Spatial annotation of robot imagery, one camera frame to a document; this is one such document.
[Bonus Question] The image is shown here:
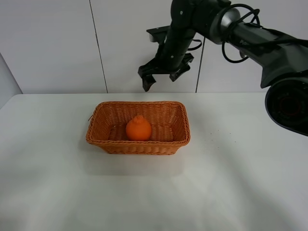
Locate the orange fruit with stem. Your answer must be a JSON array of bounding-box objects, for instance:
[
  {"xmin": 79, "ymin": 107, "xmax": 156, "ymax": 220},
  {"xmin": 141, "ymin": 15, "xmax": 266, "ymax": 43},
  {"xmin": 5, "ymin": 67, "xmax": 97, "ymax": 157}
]
[{"xmin": 126, "ymin": 115, "xmax": 152, "ymax": 141}]

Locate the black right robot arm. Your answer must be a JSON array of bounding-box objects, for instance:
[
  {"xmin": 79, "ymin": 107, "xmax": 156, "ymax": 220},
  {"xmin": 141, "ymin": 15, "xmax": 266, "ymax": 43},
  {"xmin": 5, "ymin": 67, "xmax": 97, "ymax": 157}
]
[{"xmin": 138, "ymin": 0, "xmax": 308, "ymax": 135}]

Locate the orange wicker basket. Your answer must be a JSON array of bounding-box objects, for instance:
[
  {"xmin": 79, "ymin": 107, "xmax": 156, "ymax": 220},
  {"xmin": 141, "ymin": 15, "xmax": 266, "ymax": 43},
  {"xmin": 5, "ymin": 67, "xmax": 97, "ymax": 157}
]
[{"xmin": 86, "ymin": 101, "xmax": 190, "ymax": 155}]

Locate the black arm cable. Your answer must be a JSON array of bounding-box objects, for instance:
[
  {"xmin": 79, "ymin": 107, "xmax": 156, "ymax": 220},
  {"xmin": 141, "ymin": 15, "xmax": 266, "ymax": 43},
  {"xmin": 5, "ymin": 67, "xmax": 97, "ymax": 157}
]
[{"xmin": 221, "ymin": 5, "xmax": 263, "ymax": 64}]

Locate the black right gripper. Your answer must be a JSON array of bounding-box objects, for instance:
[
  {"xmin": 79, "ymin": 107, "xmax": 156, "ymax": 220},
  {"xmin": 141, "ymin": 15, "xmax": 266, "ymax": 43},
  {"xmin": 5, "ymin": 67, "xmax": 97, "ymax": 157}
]
[{"xmin": 138, "ymin": 25, "xmax": 194, "ymax": 91}]

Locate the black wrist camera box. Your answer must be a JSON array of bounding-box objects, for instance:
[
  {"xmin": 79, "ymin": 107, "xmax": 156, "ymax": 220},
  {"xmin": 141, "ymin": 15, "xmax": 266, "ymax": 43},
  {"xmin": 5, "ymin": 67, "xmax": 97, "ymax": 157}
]
[{"xmin": 146, "ymin": 26, "xmax": 169, "ymax": 44}]

